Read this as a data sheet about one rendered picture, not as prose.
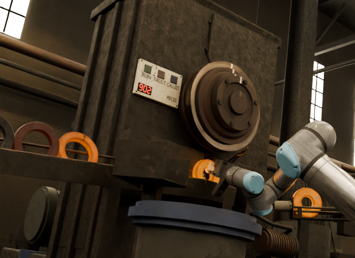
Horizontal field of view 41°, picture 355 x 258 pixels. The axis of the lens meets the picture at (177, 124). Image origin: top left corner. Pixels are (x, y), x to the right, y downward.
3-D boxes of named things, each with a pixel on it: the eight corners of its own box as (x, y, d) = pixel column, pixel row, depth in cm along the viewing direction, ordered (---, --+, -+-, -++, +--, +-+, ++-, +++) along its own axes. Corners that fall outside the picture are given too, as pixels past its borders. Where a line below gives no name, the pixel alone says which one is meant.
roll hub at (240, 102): (207, 122, 231) (214, 69, 239) (249, 138, 246) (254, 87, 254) (214, 121, 227) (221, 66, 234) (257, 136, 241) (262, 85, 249)
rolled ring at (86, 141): (52, 134, 196) (48, 137, 198) (66, 174, 190) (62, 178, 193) (90, 129, 208) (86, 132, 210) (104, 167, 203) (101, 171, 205)
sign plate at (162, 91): (132, 93, 231) (138, 59, 236) (175, 109, 245) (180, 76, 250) (134, 92, 229) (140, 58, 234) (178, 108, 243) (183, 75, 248)
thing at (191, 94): (176, 139, 232) (189, 51, 245) (246, 162, 257) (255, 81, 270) (184, 137, 226) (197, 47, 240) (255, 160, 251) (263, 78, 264)
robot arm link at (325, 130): (329, 102, 166) (276, 170, 227) (305, 122, 162) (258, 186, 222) (354, 126, 163) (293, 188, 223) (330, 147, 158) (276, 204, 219)
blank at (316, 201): (300, 223, 247) (302, 222, 244) (285, 196, 250) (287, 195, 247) (325, 209, 250) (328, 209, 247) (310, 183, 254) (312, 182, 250)
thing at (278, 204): (272, 212, 250) (272, 200, 252) (289, 212, 250) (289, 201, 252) (274, 211, 244) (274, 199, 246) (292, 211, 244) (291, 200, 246)
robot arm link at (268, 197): (280, 204, 215) (271, 183, 210) (263, 221, 211) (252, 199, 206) (267, 199, 223) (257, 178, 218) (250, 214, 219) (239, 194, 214)
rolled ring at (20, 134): (61, 123, 194) (57, 125, 197) (15, 118, 184) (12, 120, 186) (58, 169, 191) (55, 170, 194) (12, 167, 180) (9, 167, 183)
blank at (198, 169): (192, 157, 235) (196, 156, 232) (216, 162, 244) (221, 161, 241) (190, 189, 231) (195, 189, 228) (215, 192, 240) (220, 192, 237)
